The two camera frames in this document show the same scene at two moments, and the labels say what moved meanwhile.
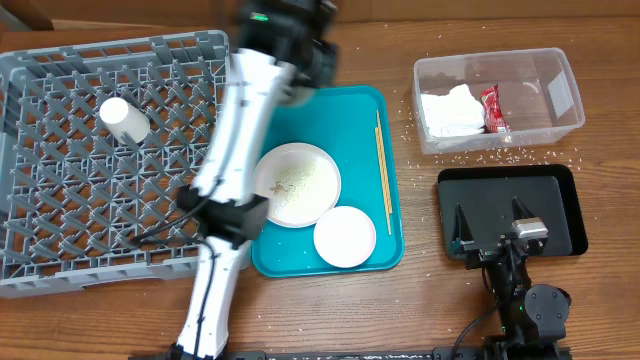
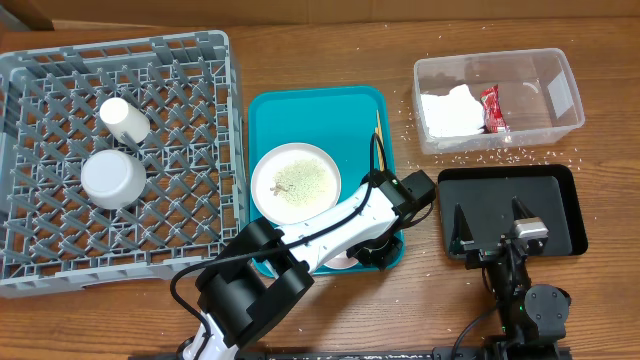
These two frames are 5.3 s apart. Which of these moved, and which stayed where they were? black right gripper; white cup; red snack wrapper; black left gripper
Moved: black left gripper
Stayed: black right gripper; white cup; red snack wrapper
